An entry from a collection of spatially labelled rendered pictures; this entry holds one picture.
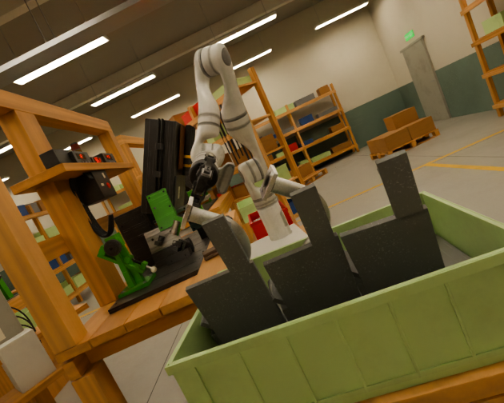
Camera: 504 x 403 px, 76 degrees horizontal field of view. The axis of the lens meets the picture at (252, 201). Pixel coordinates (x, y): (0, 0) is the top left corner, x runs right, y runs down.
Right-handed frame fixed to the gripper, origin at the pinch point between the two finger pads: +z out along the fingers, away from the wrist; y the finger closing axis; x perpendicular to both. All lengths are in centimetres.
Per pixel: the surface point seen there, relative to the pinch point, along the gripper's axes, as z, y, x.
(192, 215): 12.1, 0.3, -0.6
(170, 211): -91, -55, -8
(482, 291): 33, 12, 42
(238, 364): 29.4, -15.4, 13.9
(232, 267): 15.3, -6.5, 9.8
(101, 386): -16, -92, -11
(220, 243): 15.3, -2.0, 5.9
